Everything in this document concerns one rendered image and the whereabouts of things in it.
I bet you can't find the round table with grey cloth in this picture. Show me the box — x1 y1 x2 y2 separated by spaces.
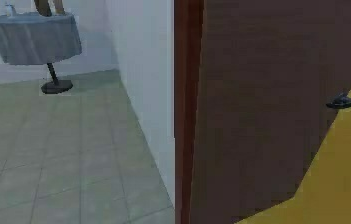
0 11 83 96

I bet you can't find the brown object on table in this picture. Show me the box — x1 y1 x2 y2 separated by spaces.
33 0 67 18

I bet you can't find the small clear bottle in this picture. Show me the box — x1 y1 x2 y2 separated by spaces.
4 1 17 18

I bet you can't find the black door handle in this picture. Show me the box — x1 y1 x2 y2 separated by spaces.
325 92 351 110

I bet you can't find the brown room door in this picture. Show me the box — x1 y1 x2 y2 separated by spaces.
174 0 351 224

